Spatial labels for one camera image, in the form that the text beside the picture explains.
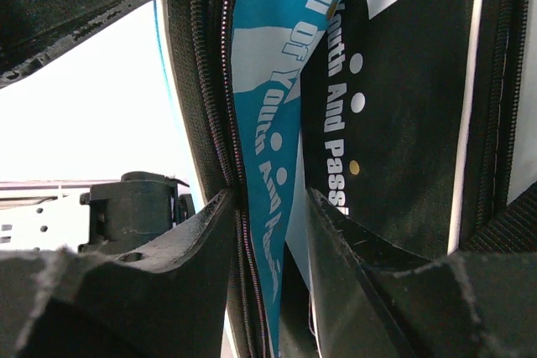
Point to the black racket bag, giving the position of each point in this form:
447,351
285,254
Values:
411,126

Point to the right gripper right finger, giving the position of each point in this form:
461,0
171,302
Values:
373,299

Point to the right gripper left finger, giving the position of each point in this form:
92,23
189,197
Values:
166,298

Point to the blue racket bag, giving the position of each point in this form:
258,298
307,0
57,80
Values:
237,66

